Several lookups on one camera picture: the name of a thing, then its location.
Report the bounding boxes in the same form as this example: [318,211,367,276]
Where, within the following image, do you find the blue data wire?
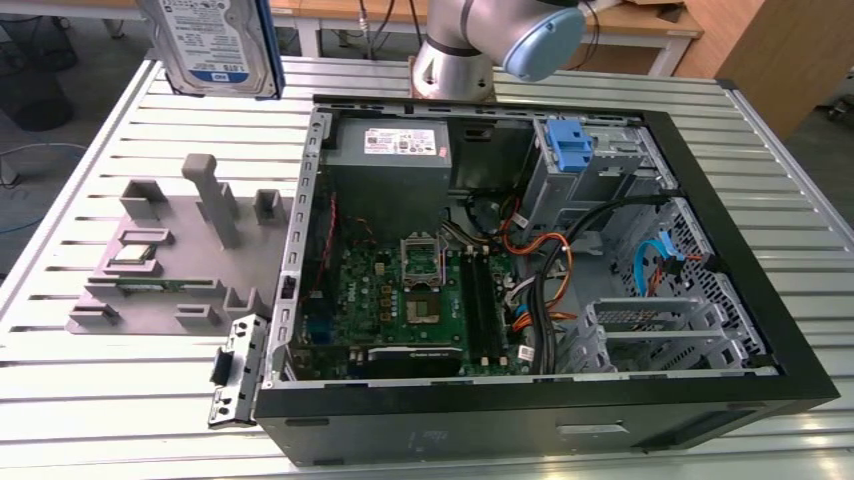
[632,230,689,299]

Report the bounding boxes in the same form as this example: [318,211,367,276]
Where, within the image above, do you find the orange power wire black plug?
[646,253,707,299]

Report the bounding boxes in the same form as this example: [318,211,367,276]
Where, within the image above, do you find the hard disk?
[136,0,288,101]

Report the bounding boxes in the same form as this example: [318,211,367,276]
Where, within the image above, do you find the grey metal disk bay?
[563,297,766,374]

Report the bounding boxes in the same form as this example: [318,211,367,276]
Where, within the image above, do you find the metal socket cover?
[398,233,447,294]

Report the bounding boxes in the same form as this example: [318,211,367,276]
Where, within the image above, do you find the grey power supply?
[318,118,455,236]

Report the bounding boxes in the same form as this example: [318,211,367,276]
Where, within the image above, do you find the CPU socket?
[403,292,450,325]

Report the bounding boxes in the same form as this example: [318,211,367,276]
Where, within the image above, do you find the green motherboard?
[292,214,535,379]

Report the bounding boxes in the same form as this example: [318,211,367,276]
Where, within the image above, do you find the RAM slot white clips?
[466,243,490,366]
[483,243,507,366]

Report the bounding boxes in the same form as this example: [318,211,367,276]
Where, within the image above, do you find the grey metal drive cage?
[523,113,681,239]

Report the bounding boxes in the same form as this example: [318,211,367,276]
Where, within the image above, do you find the black graphics card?
[286,342,466,381]

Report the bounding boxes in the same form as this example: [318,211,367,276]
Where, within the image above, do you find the blue drive latch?
[544,119,594,174]

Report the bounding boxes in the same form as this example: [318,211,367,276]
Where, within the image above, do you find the grey parts rack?
[64,152,299,337]

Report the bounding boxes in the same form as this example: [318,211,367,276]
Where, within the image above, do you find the black PC case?
[252,92,841,469]

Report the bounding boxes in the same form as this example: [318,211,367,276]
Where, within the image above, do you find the green RAM stick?
[113,279,196,294]

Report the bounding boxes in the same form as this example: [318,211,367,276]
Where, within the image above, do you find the silver CPU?
[109,243,160,265]

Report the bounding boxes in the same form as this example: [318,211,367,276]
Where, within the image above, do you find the black mesh waste bin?
[0,14,80,133]

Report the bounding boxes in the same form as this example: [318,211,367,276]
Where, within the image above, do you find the brown wooden cabinet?
[679,0,854,141]

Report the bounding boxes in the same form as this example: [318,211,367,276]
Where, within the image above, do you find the wire locking lever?
[439,234,452,296]

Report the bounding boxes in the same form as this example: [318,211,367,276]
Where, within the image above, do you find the orange wire bundle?
[499,232,580,334]

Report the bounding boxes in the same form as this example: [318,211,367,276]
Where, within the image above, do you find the thick black cable bundle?
[530,194,673,376]

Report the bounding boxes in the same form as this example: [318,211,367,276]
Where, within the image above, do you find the grey metal card bracket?
[205,313,272,431]

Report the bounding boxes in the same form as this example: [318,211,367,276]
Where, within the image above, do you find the wooden desk white frame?
[579,0,706,76]
[0,0,432,59]

